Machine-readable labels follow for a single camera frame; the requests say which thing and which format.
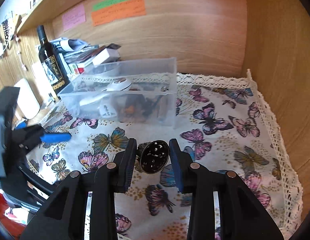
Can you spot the butterfly print lace tablecloth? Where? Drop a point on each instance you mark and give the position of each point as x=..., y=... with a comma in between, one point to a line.
x=223, y=124

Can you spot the pink sticky note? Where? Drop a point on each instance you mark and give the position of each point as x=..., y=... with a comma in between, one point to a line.
x=73, y=17

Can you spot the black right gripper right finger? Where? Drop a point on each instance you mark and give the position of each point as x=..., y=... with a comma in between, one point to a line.
x=193, y=178

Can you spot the dark wine bottle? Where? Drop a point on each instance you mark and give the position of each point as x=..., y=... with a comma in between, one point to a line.
x=51, y=63

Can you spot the white mug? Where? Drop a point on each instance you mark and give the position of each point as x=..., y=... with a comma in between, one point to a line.
x=26, y=100

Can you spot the clear plastic storage bin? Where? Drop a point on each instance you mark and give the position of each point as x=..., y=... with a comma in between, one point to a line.
x=150, y=78

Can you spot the stack of books and magazines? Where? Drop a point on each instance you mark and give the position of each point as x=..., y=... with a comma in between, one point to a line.
x=77, y=54

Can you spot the white small box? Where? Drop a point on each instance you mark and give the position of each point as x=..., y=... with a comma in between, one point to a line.
x=106, y=56

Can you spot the orange paper note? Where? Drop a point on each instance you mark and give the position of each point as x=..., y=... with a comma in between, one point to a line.
x=118, y=11

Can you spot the white rectangular device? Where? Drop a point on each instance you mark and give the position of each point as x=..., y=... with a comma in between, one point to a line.
x=116, y=85

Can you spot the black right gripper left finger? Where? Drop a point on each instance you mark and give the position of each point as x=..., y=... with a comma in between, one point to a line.
x=114, y=177

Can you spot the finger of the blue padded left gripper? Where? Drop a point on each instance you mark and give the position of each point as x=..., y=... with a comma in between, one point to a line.
x=51, y=138

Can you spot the green sticky note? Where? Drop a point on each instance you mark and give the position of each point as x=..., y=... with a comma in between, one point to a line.
x=106, y=3

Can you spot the black microphone stand piece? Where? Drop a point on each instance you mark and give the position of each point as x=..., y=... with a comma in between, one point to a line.
x=148, y=105

